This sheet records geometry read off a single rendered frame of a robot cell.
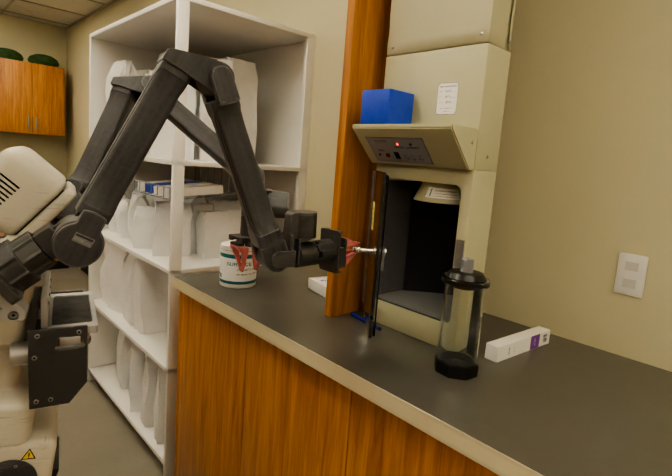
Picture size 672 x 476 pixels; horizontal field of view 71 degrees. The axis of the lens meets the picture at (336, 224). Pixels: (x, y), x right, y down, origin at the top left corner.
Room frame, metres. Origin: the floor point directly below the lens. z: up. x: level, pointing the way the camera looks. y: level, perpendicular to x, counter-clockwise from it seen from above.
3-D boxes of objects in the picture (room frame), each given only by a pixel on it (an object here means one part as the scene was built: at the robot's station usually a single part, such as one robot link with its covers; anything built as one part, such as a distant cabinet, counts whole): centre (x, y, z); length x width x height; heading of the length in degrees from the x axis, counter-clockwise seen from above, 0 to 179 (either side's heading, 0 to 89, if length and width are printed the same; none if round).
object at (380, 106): (1.29, -0.11, 1.56); 0.10 x 0.10 x 0.09; 44
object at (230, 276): (1.64, 0.34, 1.02); 0.13 x 0.13 x 0.15
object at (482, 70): (1.35, -0.31, 1.33); 0.32 x 0.25 x 0.77; 44
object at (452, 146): (1.23, -0.17, 1.46); 0.32 x 0.11 x 0.10; 44
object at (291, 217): (1.03, 0.10, 1.23); 0.12 x 0.09 x 0.11; 121
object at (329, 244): (1.08, 0.03, 1.19); 0.07 x 0.07 x 0.10; 43
